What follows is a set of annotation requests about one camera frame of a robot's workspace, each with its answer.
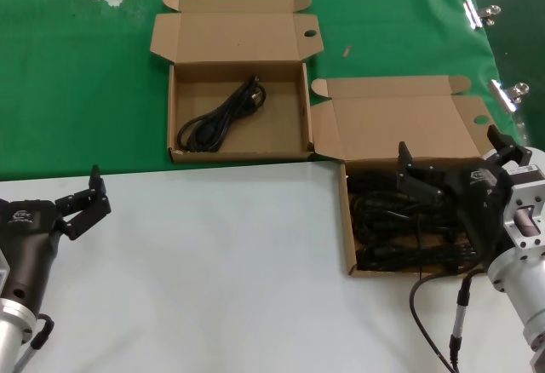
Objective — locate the left wrist aluminium camera mount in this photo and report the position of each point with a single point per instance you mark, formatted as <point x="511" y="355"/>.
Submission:
<point x="3" y="268"/>

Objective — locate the brown cardboard box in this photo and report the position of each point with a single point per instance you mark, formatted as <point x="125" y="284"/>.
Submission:
<point x="404" y="126"/>

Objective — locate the cardboard box with torn corner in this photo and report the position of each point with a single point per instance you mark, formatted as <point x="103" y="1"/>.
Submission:
<point x="281" y="117"/>

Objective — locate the silver binder clip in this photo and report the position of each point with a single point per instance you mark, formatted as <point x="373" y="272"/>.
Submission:
<point x="504" y="94"/>
<point x="474" y="13"/>

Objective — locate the green table cloth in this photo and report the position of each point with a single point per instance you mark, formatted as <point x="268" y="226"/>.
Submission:
<point x="85" y="92"/>

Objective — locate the right wrist aluminium camera mount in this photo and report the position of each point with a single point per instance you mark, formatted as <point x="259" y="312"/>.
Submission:
<point x="528" y="202"/>

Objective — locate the short wooden stick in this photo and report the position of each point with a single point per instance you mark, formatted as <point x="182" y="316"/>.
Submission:
<point x="347" y="51"/>

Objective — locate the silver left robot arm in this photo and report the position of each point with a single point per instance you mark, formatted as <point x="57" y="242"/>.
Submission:
<point x="13" y="330"/>

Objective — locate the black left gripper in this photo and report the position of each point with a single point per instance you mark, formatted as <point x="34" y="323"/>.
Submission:
<point x="25" y="236"/>

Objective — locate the wrist aluminium camera mount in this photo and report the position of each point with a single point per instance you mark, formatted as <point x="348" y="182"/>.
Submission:
<point x="3" y="268"/>
<point x="528" y="202"/>

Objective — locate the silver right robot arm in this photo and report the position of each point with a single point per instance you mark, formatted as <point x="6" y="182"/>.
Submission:
<point x="523" y="288"/>

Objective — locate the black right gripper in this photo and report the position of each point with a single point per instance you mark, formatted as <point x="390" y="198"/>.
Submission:
<point x="479" y="194"/>

